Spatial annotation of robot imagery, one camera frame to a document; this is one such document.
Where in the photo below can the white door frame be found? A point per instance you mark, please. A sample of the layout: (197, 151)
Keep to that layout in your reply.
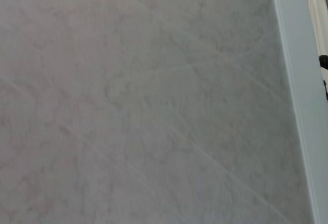
(299, 80)

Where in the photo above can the cream curtain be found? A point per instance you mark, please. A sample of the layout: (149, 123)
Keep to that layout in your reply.
(319, 24)

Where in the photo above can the black object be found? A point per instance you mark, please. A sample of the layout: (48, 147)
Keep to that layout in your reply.
(324, 61)

